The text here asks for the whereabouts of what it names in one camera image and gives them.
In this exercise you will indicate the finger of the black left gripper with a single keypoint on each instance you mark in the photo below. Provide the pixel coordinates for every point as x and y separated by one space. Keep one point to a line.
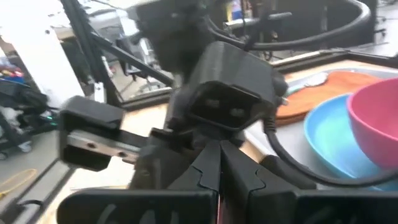
155 168

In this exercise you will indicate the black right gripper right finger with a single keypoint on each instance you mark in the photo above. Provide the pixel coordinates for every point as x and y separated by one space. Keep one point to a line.
242 177

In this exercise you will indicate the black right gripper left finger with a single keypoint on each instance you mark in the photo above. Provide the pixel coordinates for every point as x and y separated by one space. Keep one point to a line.
202 177

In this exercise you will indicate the blue plate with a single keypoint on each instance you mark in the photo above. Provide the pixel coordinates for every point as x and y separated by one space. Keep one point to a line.
329 140

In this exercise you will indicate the pink bowl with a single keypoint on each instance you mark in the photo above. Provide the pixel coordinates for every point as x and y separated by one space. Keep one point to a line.
376 124

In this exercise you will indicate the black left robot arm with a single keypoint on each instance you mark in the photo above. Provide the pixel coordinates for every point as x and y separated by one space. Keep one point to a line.
174 34

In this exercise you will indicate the grey plastic tray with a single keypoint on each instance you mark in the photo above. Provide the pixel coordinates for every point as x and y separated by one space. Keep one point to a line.
292 137

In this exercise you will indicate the black equipment cart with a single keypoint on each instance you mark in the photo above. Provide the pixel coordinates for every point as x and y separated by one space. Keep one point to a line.
28 105

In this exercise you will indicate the black table frame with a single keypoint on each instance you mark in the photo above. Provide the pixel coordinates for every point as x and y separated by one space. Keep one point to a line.
136 62

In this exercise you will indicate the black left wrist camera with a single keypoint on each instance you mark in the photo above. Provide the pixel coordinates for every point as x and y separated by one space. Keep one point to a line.
230 90

